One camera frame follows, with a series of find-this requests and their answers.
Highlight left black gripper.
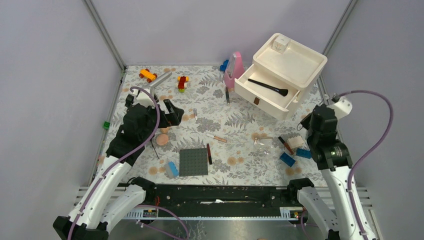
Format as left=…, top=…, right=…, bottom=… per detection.
left=140, top=98, right=184, bottom=141

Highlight white cosmetic box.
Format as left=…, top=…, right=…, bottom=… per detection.
left=286, top=135, right=305, bottom=149

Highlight black makeup brush large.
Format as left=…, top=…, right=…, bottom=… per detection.
left=247, top=78, right=289, bottom=97

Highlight cream three-drawer organizer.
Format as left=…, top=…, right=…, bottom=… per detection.
left=234, top=33, right=328, bottom=120

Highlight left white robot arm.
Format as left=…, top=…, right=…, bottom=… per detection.
left=53, top=87, right=185, bottom=240

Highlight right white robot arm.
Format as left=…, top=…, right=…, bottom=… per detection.
left=286, top=96, right=378, bottom=240

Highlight small peach makeup sponge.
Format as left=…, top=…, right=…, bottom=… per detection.
left=160, top=127, right=170, bottom=134

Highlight round peach makeup sponge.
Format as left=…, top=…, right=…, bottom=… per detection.
left=156, top=133, right=169, bottom=146

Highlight brown red makeup pencil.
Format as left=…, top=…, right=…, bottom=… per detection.
left=278, top=136, right=295, bottom=155

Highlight blue lego brick right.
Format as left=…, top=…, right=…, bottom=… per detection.
left=295, top=148, right=312, bottom=159

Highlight small pink lip tube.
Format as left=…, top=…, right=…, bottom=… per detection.
left=192, top=108, right=198, bottom=121

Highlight black mini tripod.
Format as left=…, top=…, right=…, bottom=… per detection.
left=150, top=142, right=160, bottom=159

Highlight red yellow toy figure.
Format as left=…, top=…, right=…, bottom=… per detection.
left=177, top=76, right=189, bottom=93

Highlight blue lego brick left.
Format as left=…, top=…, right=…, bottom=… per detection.
left=279, top=152, right=296, bottom=167

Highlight grey lego baseplate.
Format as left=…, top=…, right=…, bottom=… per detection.
left=179, top=148, right=209, bottom=177

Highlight blue grey lego brick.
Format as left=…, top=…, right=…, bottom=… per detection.
left=164, top=161, right=179, bottom=179

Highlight dark red lipstick tube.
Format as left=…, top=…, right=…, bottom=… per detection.
left=206, top=143, right=213, bottom=165

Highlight orange toy car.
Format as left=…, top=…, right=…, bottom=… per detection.
left=139, top=68, right=158, bottom=83

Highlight green clip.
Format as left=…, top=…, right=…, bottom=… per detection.
left=102, top=121, right=110, bottom=130

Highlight clear plastic bag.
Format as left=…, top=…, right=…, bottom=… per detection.
left=253, top=137, right=274, bottom=155

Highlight blue toy brick back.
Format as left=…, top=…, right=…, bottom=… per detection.
left=219, top=59, right=229, bottom=72

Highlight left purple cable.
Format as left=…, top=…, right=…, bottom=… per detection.
left=67, top=86, right=191, bottom=240

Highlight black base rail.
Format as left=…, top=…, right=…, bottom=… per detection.
left=142, top=184, right=303, bottom=218

